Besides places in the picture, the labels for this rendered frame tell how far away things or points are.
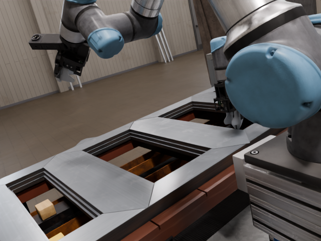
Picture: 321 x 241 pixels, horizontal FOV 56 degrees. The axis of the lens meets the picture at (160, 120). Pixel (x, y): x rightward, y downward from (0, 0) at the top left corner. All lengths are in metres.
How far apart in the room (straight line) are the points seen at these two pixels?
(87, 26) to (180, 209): 0.53
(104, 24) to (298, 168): 0.51
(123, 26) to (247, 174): 0.45
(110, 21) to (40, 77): 10.10
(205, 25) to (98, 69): 6.35
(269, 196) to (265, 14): 0.41
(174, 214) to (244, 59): 0.55
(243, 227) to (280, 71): 0.69
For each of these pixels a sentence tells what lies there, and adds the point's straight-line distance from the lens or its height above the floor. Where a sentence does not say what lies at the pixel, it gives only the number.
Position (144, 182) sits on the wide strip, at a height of 0.86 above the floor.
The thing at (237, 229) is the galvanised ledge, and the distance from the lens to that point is 1.00.
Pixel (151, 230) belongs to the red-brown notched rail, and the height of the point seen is 0.83.
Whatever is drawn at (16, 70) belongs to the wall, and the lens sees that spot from 10.73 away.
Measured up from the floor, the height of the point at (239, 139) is 0.86.
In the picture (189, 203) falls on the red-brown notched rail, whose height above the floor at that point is 0.83.
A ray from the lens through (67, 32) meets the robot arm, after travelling 0.85.
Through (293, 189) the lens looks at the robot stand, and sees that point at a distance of 0.63.
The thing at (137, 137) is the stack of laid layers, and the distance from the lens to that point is 1.46.
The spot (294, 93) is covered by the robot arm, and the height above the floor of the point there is 1.20.
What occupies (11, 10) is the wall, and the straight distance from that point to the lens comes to 10.88.
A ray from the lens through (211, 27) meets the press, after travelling 5.67.
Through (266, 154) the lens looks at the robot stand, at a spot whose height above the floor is 1.04.
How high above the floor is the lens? 1.30
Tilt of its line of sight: 17 degrees down
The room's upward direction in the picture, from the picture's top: 13 degrees counter-clockwise
